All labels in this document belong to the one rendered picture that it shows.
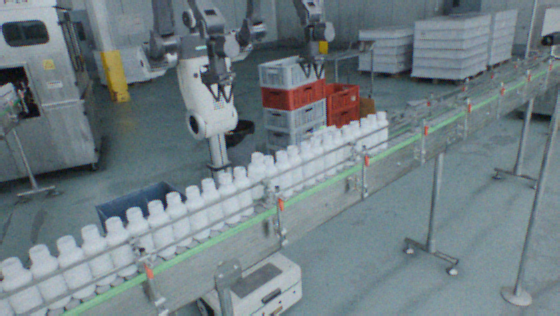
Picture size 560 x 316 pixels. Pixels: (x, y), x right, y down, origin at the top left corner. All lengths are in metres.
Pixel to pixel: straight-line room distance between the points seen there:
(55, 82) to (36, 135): 0.64
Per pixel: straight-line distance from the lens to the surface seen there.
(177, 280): 1.17
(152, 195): 1.76
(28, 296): 1.06
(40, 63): 4.66
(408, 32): 8.66
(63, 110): 4.71
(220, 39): 1.19
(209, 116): 1.76
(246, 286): 2.10
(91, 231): 1.04
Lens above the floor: 1.64
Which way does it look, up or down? 23 degrees down
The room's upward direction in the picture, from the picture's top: 5 degrees counter-clockwise
